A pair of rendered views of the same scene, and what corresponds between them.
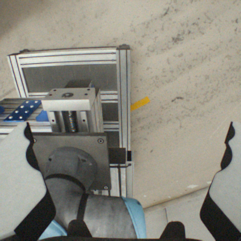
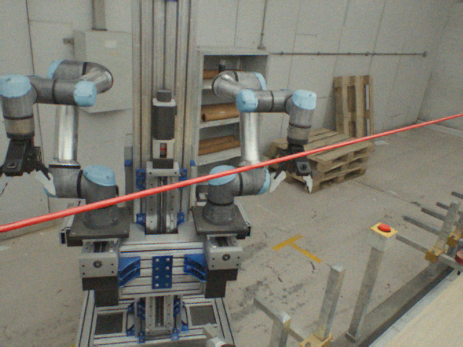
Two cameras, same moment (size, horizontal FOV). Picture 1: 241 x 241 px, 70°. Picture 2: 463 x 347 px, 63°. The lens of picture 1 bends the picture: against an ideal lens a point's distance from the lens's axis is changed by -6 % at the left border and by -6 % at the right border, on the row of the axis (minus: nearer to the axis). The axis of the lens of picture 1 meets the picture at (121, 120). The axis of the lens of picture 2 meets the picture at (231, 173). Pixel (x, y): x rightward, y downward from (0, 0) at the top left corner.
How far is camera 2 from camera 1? 119 cm
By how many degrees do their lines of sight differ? 37
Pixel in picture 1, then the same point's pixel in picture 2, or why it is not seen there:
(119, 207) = (57, 190)
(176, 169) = (24, 269)
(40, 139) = (118, 232)
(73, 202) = (83, 191)
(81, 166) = (89, 217)
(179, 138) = (11, 310)
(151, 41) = not seen: outside the picture
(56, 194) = (95, 195)
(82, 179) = not seen: hidden behind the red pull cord
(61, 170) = (98, 211)
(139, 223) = not seen: hidden behind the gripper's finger
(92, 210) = (72, 187)
